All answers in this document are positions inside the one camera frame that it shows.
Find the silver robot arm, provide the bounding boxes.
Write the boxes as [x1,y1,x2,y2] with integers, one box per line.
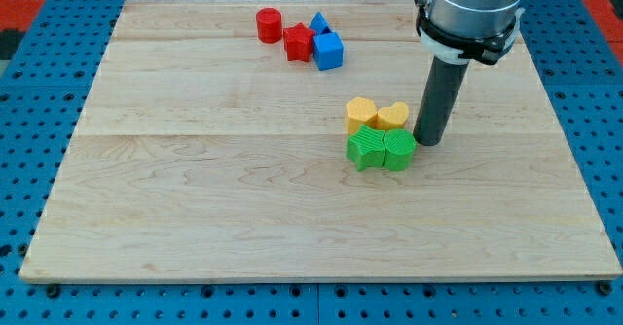
[416,0,521,39]

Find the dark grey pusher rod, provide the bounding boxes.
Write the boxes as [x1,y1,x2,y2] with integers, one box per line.
[413,57,468,146]

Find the red star block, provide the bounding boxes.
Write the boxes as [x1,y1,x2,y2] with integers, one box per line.
[283,22,315,62]

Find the yellow hexagon block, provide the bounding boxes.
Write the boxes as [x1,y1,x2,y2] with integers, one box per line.
[345,97,377,135]

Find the yellow heart block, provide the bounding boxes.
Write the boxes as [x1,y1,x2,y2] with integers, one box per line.
[376,101,410,130]

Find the black and white clamp ring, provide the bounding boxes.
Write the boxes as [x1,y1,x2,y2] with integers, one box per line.
[415,5,526,67]

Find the blue cube block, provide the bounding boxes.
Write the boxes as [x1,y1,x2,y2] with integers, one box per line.
[313,32,344,71]

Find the red cylinder block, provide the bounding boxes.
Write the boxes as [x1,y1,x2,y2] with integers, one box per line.
[256,7,282,44]

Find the wooden board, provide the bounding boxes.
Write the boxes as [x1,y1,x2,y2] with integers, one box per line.
[19,0,622,284]

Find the green star block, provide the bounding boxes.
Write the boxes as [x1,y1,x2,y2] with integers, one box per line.
[346,125,385,171]

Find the green cylinder block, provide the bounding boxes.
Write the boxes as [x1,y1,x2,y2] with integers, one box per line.
[383,128,417,171]

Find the blue triangle block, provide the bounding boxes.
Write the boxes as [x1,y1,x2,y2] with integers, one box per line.
[309,12,333,35]

